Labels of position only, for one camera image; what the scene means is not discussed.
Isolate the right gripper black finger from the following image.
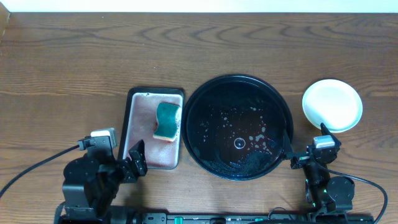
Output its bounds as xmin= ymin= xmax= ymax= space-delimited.
xmin=320 ymin=123 xmax=341 ymax=146
xmin=283 ymin=130 xmax=294 ymax=159

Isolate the small mint green plate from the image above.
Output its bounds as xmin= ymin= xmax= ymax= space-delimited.
xmin=302 ymin=79 xmax=363 ymax=133

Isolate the green and yellow sponge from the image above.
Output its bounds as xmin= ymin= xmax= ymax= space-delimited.
xmin=153 ymin=102 xmax=182 ymax=142

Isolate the rectangular black sponge tray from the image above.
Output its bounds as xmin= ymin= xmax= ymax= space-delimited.
xmin=118 ymin=87 xmax=184 ymax=170

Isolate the round black tray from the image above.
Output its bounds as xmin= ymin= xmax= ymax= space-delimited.
xmin=182 ymin=74 xmax=294 ymax=180

